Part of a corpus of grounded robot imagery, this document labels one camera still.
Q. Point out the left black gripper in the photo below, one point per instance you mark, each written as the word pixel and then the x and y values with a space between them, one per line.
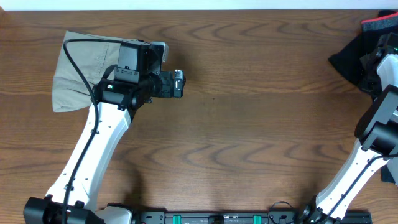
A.
pixel 166 91

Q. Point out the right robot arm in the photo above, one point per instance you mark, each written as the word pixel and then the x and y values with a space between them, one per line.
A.
pixel 375 144

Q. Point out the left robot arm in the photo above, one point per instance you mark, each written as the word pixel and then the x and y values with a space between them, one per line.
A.
pixel 136 79

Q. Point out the black t-shirt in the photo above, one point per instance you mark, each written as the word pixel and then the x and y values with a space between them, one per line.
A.
pixel 347 61

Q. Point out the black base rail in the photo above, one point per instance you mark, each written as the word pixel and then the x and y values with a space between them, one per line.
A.
pixel 274 216

